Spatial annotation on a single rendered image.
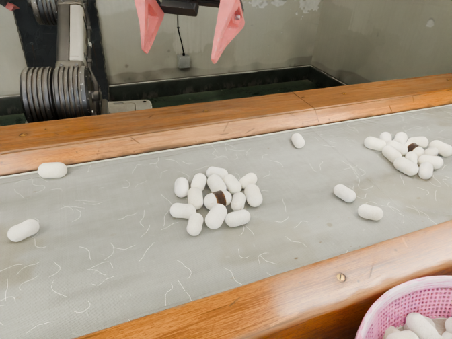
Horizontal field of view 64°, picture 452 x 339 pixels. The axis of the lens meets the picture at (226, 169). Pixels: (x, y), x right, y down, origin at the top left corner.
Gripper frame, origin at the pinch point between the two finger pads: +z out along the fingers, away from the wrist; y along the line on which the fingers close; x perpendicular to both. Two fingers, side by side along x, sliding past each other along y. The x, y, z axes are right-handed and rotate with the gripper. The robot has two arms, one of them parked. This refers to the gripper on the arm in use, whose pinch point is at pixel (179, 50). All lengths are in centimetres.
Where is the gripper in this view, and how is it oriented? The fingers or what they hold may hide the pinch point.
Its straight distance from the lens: 50.1
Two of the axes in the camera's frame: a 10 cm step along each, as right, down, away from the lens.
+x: -1.8, -1.2, -9.8
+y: -9.6, -2.0, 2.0
